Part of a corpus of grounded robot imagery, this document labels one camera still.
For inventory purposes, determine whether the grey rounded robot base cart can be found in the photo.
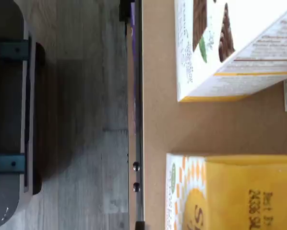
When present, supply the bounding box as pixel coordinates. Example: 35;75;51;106
0;0;47;230

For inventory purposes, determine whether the brown wooden shelf board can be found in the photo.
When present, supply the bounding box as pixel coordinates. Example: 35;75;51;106
141;0;287;230

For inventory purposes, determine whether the black metal shelf rack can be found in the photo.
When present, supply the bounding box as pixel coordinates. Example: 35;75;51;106
119;0;147;230

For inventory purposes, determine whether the yellow orange food box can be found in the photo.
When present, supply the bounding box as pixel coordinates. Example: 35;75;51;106
165;152;287;230

